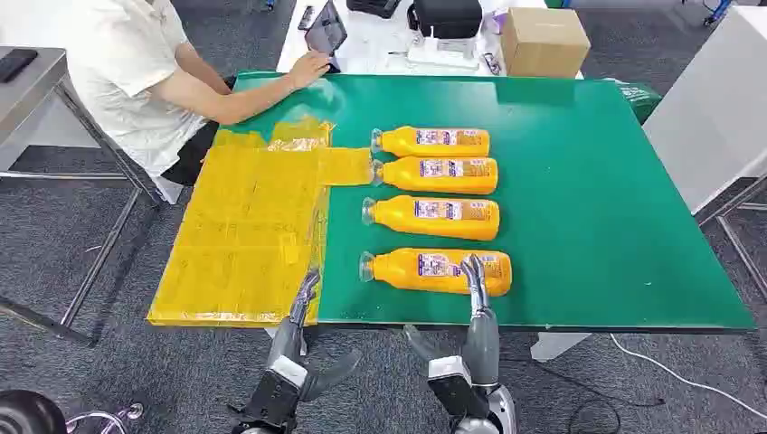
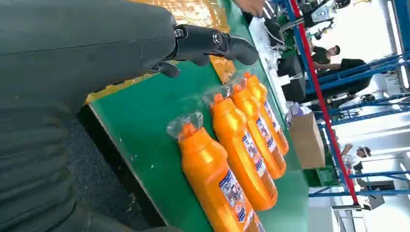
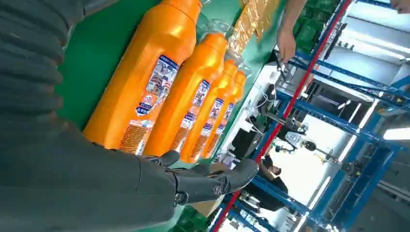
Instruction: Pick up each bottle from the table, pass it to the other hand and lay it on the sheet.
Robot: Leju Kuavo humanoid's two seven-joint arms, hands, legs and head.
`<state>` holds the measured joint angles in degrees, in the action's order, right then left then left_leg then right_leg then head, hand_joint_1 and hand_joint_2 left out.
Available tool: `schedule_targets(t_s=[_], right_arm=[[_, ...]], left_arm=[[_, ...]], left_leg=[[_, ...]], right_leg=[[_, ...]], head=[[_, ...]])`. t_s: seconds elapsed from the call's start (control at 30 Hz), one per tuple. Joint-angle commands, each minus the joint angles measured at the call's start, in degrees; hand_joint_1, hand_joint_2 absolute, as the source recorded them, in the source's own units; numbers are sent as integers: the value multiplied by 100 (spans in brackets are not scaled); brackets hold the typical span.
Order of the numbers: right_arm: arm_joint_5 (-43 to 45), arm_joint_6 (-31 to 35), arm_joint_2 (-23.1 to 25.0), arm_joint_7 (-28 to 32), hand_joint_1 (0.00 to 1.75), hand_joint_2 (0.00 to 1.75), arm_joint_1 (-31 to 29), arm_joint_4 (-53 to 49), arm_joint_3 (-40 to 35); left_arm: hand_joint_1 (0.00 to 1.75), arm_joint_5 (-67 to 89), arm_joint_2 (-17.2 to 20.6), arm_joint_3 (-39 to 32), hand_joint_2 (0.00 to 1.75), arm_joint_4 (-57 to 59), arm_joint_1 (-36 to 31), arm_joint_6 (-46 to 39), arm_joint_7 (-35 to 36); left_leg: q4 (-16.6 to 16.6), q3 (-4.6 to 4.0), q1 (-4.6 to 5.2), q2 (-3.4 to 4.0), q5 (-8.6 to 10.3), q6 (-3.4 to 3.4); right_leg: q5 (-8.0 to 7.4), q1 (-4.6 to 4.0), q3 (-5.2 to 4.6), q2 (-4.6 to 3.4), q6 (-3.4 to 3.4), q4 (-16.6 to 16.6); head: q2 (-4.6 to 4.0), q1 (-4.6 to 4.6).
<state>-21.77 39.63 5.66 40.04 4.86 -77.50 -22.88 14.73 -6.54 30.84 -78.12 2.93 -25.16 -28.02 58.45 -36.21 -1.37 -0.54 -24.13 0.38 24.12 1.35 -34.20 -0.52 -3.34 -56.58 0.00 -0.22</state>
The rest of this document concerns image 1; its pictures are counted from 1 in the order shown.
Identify white device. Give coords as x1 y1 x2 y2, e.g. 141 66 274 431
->
406 34 482 71

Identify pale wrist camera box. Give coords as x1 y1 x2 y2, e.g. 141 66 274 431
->
427 355 473 382
268 355 309 390

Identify black case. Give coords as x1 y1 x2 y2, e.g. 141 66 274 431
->
346 0 403 20

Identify white table leg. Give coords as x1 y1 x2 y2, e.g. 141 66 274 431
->
529 331 592 364

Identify brown cardboard box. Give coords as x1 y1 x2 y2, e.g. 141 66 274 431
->
500 6 592 80

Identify yellow plastic sheet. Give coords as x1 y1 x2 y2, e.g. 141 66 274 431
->
146 116 376 329

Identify dark tablet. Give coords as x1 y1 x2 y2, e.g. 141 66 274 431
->
303 0 349 59

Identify black floor cable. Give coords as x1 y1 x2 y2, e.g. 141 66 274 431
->
499 355 668 434

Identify green table mat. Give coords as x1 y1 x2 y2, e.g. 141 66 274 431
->
223 71 758 333

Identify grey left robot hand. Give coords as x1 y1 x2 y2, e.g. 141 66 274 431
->
266 268 365 403

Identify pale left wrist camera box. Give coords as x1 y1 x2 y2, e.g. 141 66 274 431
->
268 355 309 390

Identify person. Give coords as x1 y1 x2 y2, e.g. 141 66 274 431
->
58 0 333 188

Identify black robot foot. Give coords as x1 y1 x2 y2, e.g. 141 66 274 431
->
0 390 69 434

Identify black phone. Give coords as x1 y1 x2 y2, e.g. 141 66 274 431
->
0 48 40 84

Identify white side table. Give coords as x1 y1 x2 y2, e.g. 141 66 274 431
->
641 5 767 301

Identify green bag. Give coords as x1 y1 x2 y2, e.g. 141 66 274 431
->
603 77 664 126

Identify person's hand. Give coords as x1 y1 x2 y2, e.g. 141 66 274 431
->
287 50 333 91

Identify black bag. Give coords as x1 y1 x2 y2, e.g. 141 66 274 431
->
406 0 485 41

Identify pale looped cable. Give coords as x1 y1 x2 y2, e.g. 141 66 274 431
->
64 402 146 434

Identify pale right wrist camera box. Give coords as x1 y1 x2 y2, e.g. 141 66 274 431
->
427 355 473 382

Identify white floor cable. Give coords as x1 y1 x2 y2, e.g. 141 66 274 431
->
609 333 767 421

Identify steel bench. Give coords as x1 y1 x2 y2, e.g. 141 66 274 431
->
0 45 164 347

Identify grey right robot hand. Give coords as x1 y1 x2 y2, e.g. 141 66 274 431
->
402 253 502 390

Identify orange drink bottle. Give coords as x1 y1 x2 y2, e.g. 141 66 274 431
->
358 247 514 298
361 194 502 242
370 156 500 196
369 125 492 159

